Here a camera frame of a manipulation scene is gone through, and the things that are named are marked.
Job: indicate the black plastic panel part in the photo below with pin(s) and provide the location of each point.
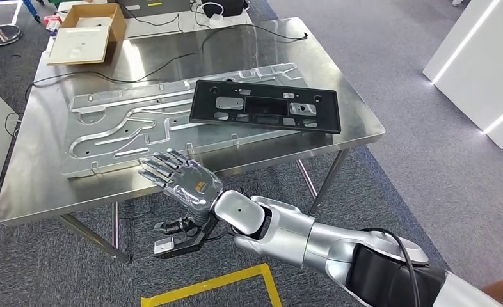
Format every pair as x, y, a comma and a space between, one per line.
205, 106

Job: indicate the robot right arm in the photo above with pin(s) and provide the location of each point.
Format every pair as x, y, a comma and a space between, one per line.
285, 237

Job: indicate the steel workbench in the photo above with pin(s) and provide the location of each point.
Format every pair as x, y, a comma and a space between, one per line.
353, 114

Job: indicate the grey stamped metal part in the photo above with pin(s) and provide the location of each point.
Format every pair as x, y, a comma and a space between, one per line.
128, 127

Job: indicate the black bag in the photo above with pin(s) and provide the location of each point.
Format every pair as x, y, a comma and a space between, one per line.
230, 8

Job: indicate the white table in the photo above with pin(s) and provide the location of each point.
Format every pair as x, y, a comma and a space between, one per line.
158, 27

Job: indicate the grey laptop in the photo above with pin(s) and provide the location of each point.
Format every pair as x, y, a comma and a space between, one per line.
171, 8

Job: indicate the brown cardboard box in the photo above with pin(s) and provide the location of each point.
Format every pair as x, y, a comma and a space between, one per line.
118, 25

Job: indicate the white flat box lid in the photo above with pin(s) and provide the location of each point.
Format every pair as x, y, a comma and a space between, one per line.
79, 44

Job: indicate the small red white box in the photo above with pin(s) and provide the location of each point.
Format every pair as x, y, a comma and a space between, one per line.
52, 25

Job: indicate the white cabinet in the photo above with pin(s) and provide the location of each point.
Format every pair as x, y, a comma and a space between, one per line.
480, 51

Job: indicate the blue metal stand leg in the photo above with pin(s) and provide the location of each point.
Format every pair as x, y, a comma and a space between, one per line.
32, 10

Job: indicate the chrome round stand base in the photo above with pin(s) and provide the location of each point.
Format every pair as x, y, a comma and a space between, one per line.
3, 36

